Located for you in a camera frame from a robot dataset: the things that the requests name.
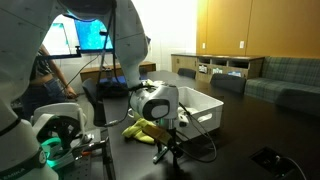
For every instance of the green plaid sofa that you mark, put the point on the green plaid sofa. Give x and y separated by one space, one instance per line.
286 80

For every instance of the person in striped top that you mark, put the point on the person in striped top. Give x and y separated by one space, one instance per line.
43 90

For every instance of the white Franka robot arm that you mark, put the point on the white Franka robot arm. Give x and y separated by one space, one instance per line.
26 66

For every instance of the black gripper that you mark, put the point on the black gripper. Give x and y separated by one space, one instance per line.
170 141

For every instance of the black bag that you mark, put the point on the black bag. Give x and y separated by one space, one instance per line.
110 90

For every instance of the black office chair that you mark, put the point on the black office chair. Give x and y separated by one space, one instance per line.
93 96
228 83
186 73

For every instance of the table power outlet box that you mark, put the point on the table power outlet box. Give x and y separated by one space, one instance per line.
270 161

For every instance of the wall display screen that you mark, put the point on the wall display screen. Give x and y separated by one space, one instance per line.
56 40
90 36

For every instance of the perforated metal breadboard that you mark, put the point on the perforated metal breadboard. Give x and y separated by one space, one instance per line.
83 170

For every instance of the brown wrist camera box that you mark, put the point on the brown wrist camera box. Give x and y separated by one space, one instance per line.
156 134

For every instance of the wooden bench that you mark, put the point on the wooden bench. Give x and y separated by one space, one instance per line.
91 71

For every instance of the yellow microfibre cloth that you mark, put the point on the yellow microfibre cloth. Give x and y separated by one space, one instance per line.
136 131

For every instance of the white plastic bin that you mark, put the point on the white plastic bin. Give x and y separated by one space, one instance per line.
206 100

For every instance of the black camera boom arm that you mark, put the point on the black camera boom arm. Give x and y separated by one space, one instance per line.
56 56

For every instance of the white papers stack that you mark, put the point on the white papers stack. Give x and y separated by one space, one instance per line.
155 82

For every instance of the small printed box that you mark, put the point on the small printed box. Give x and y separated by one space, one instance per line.
202 69
235 74
217 70

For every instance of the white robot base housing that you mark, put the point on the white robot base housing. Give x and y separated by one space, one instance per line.
60 109

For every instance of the white mug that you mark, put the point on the white mug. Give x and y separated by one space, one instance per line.
130 114

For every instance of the white wall outlet plate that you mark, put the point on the white wall outlet plate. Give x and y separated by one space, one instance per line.
203 45
241 44

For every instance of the wooden shelf cabinet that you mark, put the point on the wooden shelf cabinet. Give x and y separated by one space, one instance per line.
186 63

